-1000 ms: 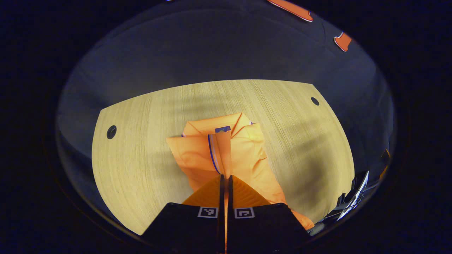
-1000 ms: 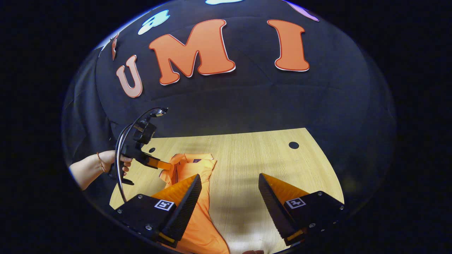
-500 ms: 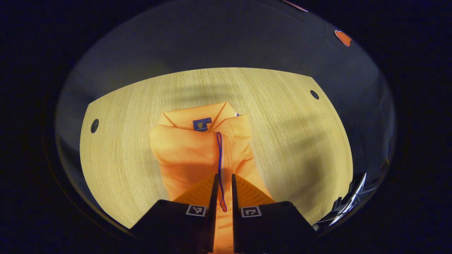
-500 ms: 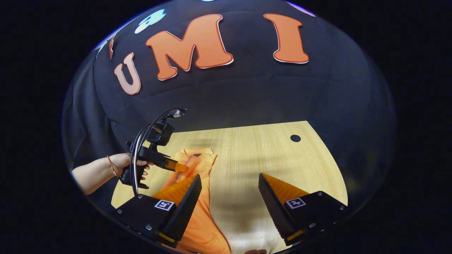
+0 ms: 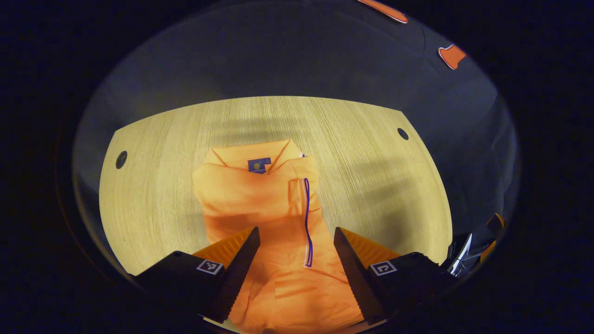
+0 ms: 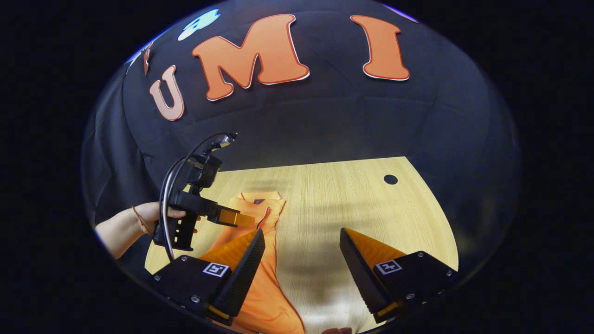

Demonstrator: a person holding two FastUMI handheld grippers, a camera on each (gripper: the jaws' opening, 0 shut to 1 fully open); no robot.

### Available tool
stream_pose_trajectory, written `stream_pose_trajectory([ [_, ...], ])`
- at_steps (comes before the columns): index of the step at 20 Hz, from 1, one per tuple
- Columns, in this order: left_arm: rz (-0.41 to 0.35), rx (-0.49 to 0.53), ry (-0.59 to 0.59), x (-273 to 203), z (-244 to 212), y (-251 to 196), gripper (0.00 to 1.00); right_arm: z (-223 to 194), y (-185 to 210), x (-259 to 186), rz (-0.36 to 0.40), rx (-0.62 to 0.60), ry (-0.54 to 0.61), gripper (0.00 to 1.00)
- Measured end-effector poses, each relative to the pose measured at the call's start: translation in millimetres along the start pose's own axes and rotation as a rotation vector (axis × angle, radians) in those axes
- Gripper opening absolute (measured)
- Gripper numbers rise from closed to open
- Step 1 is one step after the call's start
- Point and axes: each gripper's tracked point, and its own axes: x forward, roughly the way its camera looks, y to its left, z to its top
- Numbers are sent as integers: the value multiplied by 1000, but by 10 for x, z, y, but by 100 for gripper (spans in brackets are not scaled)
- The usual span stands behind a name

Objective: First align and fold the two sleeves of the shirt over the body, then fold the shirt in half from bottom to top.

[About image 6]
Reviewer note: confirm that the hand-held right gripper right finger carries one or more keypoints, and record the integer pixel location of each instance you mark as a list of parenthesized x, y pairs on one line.
[(359, 273)]

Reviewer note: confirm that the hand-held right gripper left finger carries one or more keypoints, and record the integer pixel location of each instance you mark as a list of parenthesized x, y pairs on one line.
[(241, 278)]

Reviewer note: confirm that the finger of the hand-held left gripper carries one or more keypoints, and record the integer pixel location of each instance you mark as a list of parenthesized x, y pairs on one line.
[(234, 217)]

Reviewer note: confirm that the orange T-shirt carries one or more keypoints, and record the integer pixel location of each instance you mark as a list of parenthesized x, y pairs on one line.
[(269, 287)]

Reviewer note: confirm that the black backdrop cloth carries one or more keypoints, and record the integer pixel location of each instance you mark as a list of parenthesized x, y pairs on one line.
[(325, 120)]

